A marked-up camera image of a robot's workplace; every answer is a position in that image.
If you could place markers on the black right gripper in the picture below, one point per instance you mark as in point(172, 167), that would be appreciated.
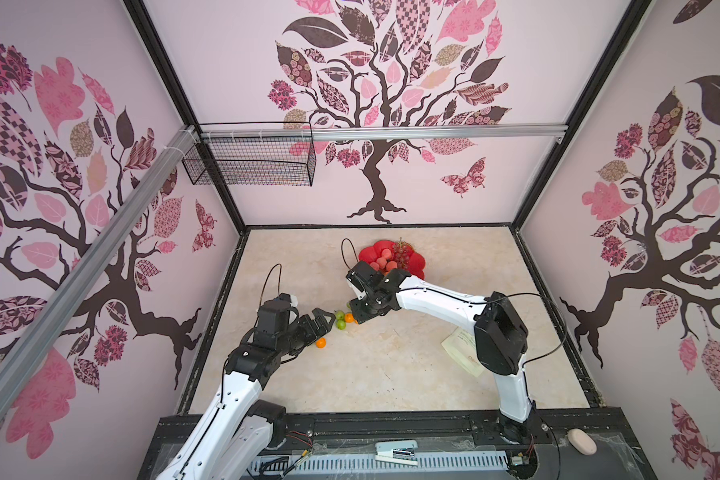
point(357, 312)

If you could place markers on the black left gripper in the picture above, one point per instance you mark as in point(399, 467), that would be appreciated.
point(324, 328)

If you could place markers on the red flower fruit bowl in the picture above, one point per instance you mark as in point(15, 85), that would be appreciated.
point(373, 253)

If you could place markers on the purple fake grape bunch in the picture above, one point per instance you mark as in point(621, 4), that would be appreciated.
point(402, 252)

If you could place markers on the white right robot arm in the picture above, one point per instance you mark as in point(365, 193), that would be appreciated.
point(501, 337)

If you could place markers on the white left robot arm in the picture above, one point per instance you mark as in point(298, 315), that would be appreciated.
point(238, 424)

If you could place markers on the green fake apple cluster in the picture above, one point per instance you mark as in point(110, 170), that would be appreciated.
point(341, 320)

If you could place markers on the orange fake fruit cluster top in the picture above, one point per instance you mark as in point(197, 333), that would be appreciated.
point(349, 317)

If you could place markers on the green white food pouch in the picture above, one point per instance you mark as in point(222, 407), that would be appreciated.
point(460, 346)

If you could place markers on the black base platform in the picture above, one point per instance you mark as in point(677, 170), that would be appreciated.
point(548, 455)

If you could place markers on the black wire basket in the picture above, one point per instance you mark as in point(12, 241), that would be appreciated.
point(265, 153)

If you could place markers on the aluminium rail bar back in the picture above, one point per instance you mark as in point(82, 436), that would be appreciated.
point(393, 133)

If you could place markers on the aluminium rail bar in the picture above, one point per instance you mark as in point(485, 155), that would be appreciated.
point(393, 133)
point(22, 361)

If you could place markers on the white slotted cable duct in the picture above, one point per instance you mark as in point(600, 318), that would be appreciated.
point(427, 462)

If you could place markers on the aluminium rail bar left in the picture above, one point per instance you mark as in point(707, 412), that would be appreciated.
point(22, 361)

